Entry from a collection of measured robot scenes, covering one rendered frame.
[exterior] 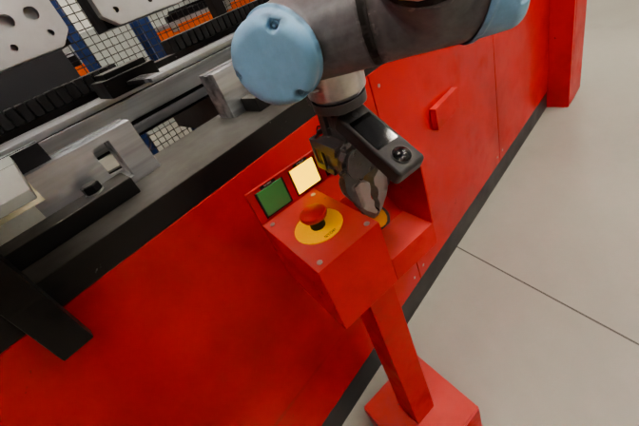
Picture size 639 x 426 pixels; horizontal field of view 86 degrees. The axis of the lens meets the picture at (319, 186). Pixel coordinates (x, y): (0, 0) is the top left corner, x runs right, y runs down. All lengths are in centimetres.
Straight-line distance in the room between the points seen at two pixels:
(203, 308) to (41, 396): 23
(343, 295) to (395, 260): 10
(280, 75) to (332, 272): 25
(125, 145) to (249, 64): 41
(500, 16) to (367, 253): 31
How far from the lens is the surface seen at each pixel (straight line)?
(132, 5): 67
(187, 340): 68
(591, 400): 120
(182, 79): 97
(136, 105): 93
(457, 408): 103
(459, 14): 27
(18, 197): 39
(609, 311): 135
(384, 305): 64
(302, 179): 55
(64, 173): 65
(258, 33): 28
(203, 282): 64
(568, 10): 217
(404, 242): 53
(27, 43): 63
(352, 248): 44
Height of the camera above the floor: 108
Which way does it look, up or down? 31 degrees down
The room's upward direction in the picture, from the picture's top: 22 degrees counter-clockwise
